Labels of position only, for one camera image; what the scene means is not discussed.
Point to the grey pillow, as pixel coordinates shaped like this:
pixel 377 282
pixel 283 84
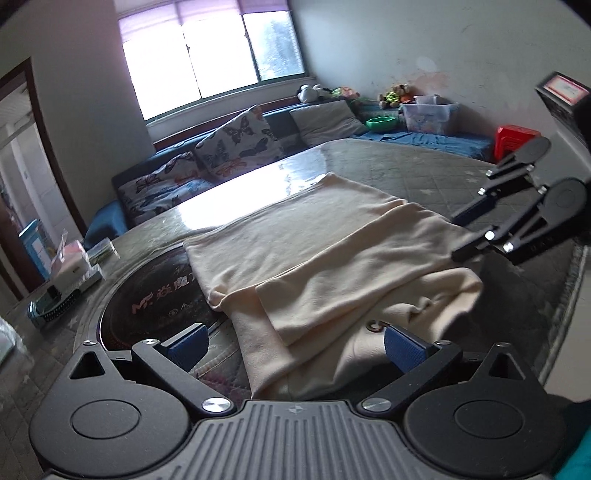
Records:
pixel 325 122

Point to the colourful plush toy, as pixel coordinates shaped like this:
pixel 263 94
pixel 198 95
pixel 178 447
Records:
pixel 344 93

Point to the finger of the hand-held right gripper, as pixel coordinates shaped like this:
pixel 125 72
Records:
pixel 471 249
pixel 468 213

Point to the blue cabinet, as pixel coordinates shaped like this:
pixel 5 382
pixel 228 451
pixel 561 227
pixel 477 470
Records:
pixel 34 249

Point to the flat butterfly print cushion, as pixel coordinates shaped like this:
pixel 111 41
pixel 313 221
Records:
pixel 161 189

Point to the pink tissue pack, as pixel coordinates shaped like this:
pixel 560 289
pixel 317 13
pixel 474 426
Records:
pixel 73 256

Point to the panda plush toy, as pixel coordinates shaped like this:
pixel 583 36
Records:
pixel 310 93

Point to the teal cloth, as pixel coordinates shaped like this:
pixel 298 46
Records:
pixel 577 461

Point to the white box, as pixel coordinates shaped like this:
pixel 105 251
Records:
pixel 74 279

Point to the blue sofa throw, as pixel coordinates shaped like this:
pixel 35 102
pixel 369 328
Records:
pixel 425 141

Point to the small dark metal hook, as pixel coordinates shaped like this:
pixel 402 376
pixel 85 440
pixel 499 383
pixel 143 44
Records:
pixel 375 326

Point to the cream fleece garment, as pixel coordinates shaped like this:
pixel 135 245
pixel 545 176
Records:
pixel 323 258

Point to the small green packet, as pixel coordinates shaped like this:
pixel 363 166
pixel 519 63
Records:
pixel 100 251

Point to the blue corner sofa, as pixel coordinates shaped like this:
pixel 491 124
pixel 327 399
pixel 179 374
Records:
pixel 106 221

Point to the brown plush toys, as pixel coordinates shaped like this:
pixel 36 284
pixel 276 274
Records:
pixel 395 96

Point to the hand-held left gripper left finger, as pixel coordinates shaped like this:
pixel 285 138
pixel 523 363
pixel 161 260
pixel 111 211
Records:
pixel 189 345

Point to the green plastic bowl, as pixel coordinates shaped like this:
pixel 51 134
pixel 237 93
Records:
pixel 381 123

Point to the purple window blind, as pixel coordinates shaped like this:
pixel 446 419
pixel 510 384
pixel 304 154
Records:
pixel 207 9

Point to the window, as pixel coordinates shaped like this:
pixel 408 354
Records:
pixel 207 60

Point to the red plastic stool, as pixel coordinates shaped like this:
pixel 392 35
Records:
pixel 515 138

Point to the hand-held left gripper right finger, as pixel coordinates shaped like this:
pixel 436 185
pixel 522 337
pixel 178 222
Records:
pixel 404 347

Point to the dark wooden door frame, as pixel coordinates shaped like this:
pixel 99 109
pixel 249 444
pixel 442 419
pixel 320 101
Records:
pixel 46 152

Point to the clear plastic storage box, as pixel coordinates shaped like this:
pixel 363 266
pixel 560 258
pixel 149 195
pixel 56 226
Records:
pixel 429 117

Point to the plump butterfly print cushion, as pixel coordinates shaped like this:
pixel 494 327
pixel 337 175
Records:
pixel 240 143

